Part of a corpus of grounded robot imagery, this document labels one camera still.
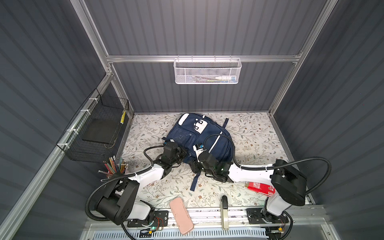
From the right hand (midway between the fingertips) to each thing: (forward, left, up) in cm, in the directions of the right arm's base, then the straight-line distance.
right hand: (190, 162), depth 83 cm
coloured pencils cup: (-5, +42, +2) cm, 42 cm away
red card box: (-12, -41, -9) cm, 43 cm away
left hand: (+9, 0, +1) cm, 9 cm away
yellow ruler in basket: (+20, +38, +17) cm, 46 cm away
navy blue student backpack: (+21, 0, +3) cm, 21 cm away
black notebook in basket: (+9, +45, +19) cm, 49 cm away
